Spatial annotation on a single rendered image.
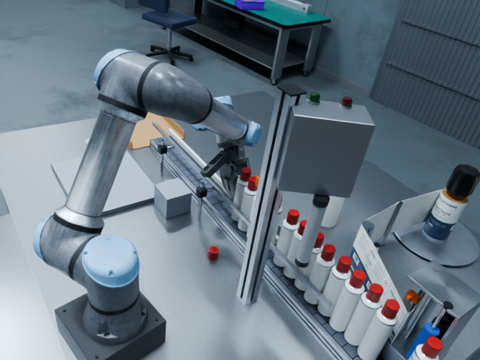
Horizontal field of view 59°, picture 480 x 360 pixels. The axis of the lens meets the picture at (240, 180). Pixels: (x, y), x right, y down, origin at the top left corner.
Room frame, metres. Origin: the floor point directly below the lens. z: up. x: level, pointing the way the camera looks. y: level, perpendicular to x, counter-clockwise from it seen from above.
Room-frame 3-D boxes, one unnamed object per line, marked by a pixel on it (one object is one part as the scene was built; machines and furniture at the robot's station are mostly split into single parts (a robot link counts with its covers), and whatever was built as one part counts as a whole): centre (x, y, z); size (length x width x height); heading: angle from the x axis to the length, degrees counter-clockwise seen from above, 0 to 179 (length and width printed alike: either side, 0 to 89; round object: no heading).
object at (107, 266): (0.64, 0.26, 1.08); 0.13 x 0.12 x 0.14; 65
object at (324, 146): (0.83, -0.16, 1.38); 0.17 x 0.10 x 0.19; 95
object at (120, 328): (0.64, 0.25, 0.97); 0.15 x 0.15 x 0.10
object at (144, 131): (1.73, 0.48, 0.85); 0.30 x 0.26 x 0.04; 40
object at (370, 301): (0.72, -0.37, 0.98); 0.05 x 0.05 x 0.20
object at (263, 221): (0.84, -0.08, 1.17); 0.04 x 0.04 x 0.67; 40
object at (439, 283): (0.70, -0.51, 1.14); 0.14 x 0.11 x 0.01; 40
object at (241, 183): (1.14, -0.02, 0.98); 0.05 x 0.05 x 0.20
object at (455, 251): (1.22, -0.73, 0.89); 0.31 x 0.31 x 0.01
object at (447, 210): (1.22, -0.73, 1.04); 0.09 x 0.09 x 0.29
